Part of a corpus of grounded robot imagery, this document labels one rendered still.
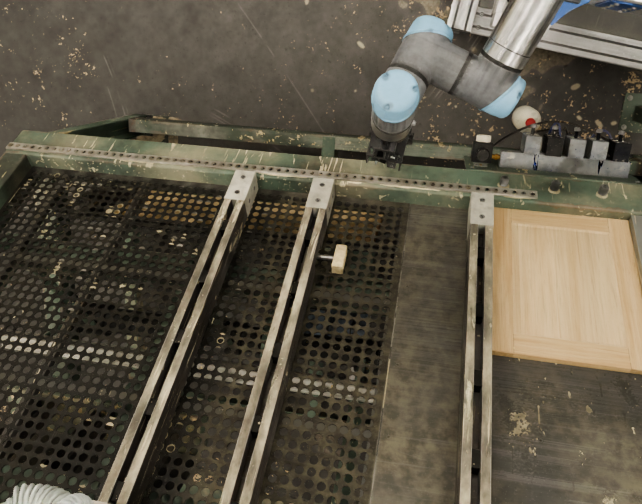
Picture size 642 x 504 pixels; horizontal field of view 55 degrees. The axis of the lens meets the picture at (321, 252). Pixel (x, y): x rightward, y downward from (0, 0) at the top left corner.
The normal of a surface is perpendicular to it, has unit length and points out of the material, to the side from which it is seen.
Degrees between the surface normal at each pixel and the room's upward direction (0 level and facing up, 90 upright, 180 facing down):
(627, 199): 60
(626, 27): 0
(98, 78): 0
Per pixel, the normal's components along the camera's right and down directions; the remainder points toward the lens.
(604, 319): -0.04, -0.66
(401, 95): -0.07, -0.15
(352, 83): -0.18, 0.31
